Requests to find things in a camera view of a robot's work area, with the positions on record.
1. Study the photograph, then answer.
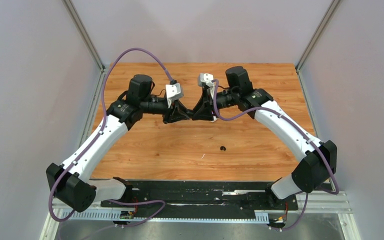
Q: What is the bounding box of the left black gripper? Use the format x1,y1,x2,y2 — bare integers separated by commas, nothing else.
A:
140,96,190,124

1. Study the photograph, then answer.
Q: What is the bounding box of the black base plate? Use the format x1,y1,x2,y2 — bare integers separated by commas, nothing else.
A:
92,179,334,220

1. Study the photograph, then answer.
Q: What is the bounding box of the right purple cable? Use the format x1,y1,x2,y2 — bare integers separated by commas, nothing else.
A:
211,78,340,232

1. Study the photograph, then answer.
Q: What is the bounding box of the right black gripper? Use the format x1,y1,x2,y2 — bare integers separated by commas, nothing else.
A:
192,87,239,120

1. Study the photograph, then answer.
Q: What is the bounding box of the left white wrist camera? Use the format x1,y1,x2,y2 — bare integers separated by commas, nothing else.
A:
165,83,184,108

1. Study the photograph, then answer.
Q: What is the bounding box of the right aluminium frame post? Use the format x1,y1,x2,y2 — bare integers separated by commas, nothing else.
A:
295,0,342,74

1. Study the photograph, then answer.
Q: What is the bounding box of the black oval case cover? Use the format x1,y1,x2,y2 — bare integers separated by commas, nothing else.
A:
186,110,194,120

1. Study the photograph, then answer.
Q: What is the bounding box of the slotted cable duct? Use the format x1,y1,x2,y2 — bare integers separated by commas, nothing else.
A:
69,208,270,224

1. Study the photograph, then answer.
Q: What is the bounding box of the aluminium frame post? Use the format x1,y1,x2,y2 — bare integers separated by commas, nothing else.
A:
62,0,108,84
295,0,342,74

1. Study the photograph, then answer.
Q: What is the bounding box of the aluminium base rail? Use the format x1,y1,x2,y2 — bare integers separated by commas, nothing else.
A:
40,191,361,240

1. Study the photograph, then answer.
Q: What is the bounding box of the purple cable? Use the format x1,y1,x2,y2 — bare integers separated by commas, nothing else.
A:
48,47,176,228
211,78,340,232

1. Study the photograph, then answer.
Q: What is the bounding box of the left aluminium frame post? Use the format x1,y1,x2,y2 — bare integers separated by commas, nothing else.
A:
62,0,108,84

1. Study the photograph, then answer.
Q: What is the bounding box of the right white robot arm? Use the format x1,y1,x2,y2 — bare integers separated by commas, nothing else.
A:
191,66,338,209

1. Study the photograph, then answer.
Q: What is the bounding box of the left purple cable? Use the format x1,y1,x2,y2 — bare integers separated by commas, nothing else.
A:
48,47,176,228

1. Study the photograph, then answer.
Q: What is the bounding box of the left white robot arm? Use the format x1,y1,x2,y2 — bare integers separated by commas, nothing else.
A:
45,74,184,213

